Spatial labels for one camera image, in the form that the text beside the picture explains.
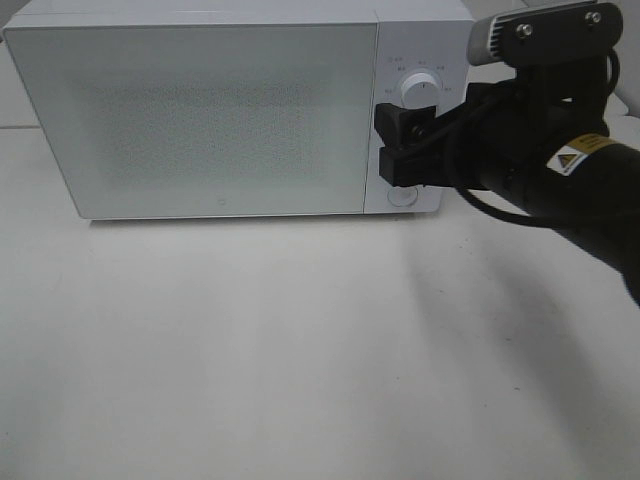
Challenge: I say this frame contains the white microwave door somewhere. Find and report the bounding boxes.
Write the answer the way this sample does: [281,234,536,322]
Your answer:
[6,24,377,220]

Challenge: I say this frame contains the white microwave oven body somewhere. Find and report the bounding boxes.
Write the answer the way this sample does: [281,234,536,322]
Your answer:
[2,1,473,215]

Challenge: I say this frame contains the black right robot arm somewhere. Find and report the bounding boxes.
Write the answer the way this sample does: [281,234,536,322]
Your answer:
[374,81,639,300]

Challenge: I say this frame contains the upper white microwave knob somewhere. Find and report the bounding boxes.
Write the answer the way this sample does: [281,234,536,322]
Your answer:
[400,70,442,110]

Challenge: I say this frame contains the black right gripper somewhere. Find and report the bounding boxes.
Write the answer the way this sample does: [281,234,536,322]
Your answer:
[374,82,575,200]

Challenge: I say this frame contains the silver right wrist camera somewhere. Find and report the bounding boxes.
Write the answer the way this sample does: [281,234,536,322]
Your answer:
[466,1,624,94]

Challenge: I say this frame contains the round microwave door button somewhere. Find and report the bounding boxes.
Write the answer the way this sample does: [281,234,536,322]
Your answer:
[387,186,419,208]

